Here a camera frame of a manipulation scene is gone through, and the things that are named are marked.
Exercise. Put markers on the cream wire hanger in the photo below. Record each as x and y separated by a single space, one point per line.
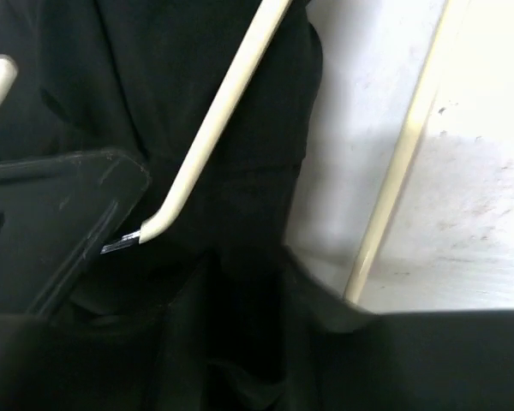
246 60

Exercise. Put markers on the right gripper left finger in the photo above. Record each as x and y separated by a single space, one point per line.
55 215

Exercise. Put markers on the black trousers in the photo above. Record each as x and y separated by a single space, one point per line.
138 77

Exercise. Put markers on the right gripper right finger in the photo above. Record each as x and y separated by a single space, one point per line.
341 357

